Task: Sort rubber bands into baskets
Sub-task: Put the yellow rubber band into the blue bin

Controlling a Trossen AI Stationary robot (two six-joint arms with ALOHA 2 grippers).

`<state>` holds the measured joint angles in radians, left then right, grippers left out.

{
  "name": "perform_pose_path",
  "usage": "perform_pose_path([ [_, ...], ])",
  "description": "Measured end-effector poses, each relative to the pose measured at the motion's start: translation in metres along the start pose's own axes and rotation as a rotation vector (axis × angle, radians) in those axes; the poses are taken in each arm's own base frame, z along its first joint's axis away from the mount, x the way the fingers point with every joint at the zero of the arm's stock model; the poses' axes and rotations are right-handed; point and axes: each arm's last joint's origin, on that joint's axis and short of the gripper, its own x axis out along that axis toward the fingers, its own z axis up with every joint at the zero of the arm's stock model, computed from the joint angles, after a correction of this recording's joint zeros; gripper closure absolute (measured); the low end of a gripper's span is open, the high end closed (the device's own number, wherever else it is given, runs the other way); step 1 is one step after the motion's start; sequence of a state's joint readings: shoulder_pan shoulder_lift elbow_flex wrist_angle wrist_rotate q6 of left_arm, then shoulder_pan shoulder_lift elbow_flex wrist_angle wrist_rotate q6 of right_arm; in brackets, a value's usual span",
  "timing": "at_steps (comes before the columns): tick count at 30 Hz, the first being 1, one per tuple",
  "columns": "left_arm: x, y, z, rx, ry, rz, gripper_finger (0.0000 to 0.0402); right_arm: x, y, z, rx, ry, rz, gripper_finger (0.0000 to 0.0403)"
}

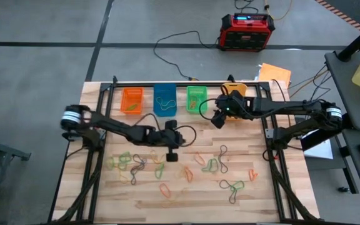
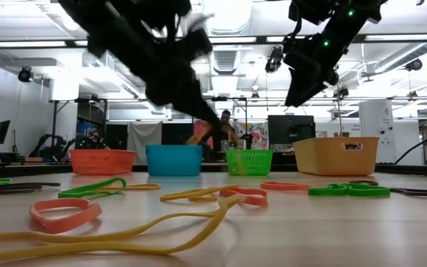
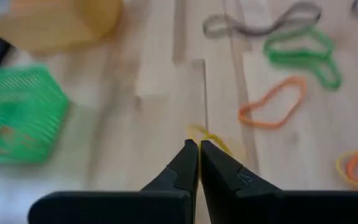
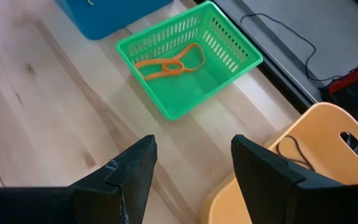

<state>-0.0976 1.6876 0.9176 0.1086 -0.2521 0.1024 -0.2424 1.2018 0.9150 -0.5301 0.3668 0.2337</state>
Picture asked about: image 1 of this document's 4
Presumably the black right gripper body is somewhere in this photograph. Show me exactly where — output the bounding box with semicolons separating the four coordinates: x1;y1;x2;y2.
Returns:
210;89;249;129

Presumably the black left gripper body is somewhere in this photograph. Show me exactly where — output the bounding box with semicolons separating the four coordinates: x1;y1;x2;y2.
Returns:
150;119;187;163

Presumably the dark brown rubber band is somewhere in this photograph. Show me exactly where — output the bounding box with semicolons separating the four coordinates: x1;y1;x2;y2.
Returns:
219;179;239;204
129;154;148;186
217;144;229;174

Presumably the light green rubber band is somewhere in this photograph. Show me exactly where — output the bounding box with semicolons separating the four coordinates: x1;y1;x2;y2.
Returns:
106;156;118;171

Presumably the yellow plastic basket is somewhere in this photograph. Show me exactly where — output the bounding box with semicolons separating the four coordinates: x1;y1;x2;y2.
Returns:
221;82;250;121

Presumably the green plastic basket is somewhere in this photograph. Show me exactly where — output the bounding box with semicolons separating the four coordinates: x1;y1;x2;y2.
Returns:
186;86;209;114

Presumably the clear plastic sleeve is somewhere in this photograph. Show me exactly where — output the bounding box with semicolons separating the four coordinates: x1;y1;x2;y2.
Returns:
254;64;264;81

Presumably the blue plastic basket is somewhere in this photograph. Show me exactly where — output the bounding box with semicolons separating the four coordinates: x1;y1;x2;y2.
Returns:
153;82;178;118

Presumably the orange paper folder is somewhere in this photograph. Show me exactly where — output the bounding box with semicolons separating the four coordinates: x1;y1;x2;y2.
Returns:
257;62;293;88

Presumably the orange plastic basket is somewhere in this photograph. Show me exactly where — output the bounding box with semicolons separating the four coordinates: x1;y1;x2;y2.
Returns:
120;87;144;115

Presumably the red black power station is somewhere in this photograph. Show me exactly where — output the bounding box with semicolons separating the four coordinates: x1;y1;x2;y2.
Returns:
218;12;276;53

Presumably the black support beam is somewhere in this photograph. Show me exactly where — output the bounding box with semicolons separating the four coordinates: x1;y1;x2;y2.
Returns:
301;123;353;151

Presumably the white paper sheet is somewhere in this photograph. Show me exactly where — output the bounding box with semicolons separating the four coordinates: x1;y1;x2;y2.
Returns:
303;139;334;160

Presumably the grey side table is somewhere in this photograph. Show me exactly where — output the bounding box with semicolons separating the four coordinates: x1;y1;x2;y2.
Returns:
324;49;360;131

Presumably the black metal pole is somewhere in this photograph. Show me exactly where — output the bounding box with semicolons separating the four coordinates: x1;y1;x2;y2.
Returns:
337;18;360;63

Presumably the grey metal stand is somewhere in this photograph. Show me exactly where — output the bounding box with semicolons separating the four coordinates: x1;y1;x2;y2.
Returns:
0;124;32;225

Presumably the thin yellow cable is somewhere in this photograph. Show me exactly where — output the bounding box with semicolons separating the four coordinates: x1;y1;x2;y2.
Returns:
289;70;330;99

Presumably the black floor power cable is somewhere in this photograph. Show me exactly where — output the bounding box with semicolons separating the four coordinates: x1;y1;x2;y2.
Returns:
152;30;221;81

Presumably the black cable bundle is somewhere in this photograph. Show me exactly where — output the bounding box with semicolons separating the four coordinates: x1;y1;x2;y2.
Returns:
287;64;334;115

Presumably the black looped floor cable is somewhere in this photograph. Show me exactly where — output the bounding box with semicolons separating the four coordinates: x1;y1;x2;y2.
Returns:
233;0;259;15

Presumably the yellow floor cable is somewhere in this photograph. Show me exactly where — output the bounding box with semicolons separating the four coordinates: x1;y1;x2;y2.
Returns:
263;0;294;21

